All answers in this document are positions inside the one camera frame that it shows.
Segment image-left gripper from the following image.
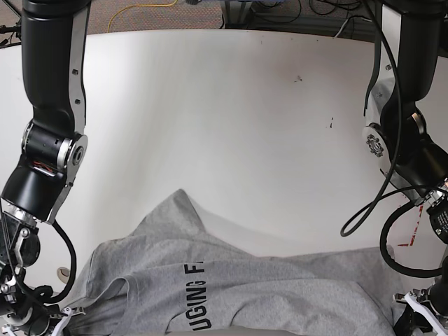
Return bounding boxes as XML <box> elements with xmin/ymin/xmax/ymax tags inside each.
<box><xmin>20</xmin><ymin>304</ymin><xmax>87</xmax><ymax>336</ymax></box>

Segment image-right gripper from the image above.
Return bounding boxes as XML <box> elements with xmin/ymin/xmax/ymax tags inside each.
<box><xmin>393</xmin><ymin>280</ymin><xmax>447</xmax><ymax>336</ymax></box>

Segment grey printed T-shirt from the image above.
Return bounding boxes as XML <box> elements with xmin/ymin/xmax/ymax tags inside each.
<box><xmin>65</xmin><ymin>190</ymin><xmax>405</xmax><ymax>335</ymax></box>

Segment black robot arm image-left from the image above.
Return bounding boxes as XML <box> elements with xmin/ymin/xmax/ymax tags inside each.
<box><xmin>1</xmin><ymin>1</ymin><xmax>91</xmax><ymax>335</ymax></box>

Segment red tape rectangle marking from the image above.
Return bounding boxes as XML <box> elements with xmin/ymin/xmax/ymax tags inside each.
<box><xmin>398</xmin><ymin>205</ymin><xmax>424</xmax><ymax>247</ymax></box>

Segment black tripod legs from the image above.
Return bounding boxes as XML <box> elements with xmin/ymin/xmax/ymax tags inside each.
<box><xmin>1</xmin><ymin>0</ymin><xmax>22</xmax><ymax>49</ymax></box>

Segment left table cable grommet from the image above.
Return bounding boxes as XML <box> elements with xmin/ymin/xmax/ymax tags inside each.
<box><xmin>57</xmin><ymin>267</ymin><xmax>71</xmax><ymax>284</ymax></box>

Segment white cable on floor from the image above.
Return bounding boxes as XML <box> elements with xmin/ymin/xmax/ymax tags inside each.
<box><xmin>334</xmin><ymin>17</ymin><xmax>372</xmax><ymax>39</ymax></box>

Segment yellow cable on floor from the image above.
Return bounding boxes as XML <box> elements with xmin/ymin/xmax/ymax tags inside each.
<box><xmin>107</xmin><ymin>0</ymin><xmax>178</xmax><ymax>33</ymax></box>

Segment grey metal frame leg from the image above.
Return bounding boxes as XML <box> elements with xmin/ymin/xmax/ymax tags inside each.
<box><xmin>220</xmin><ymin>0</ymin><xmax>255</xmax><ymax>29</ymax></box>

